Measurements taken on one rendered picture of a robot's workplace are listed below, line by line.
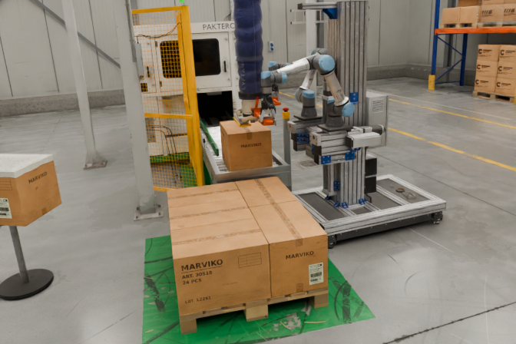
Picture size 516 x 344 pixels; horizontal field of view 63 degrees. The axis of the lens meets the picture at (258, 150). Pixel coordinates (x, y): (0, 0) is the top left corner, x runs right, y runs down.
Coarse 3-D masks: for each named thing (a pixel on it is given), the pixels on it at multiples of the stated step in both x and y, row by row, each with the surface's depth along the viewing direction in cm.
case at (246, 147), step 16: (224, 128) 405; (240, 128) 401; (256, 128) 398; (224, 144) 415; (240, 144) 386; (256, 144) 389; (224, 160) 430; (240, 160) 390; (256, 160) 393; (272, 160) 397
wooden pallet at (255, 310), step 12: (324, 288) 287; (264, 300) 278; (276, 300) 280; (288, 300) 282; (312, 300) 293; (324, 300) 289; (204, 312) 272; (216, 312) 272; (228, 312) 274; (252, 312) 278; (264, 312) 280; (180, 324) 268; (192, 324) 270
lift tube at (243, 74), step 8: (256, 24) 339; (240, 64) 349; (248, 64) 346; (256, 64) 348; (240, 72) 352; (248, 72) 349; (256, 72) 350; (240, 80) 356; (248, 80) 350; (256, 80) 352; (240, 88) 356; (248, 88) 352; (256, 88) 353
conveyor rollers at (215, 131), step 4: (200, 128) 592; (208, 128) 594; (212, 128) 587; (216, 128) 588; (212, 132) 569; (216, 132) 570; (204, 136) 550; (212, 136) 544; (216, 136) 544; (216, 140) 527; (220, 140) 528; (208, 144) 507; (220, 144) 502; (212, 148) 491; (220, 148) 486; (212, 152) 474; (220, 152) 475; (216, 156) 458; (220, 156) 458; (216, 160) 441; (220, 160) 441; (220, 164) 432; (224, 164) 432; (276, 164) 419; (220, 168) 416; (224, 168) 416; (220, 172) 406
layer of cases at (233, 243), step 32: (192, 192) 360; (224, 192) 356; (256, 192) 352; (288, 192) 349; (192, 224) 300; (224, 224) 297; (256, 224) 295; (288, 224) 292; (192, 256) 258; (224, 256) 263; (256, 256) 268; (288, 256) 274; (320, 256) 280; (192, 288) 263; (224, 288) 269; (256, 288) 274; (288, 288) 280; (320, 288) 286
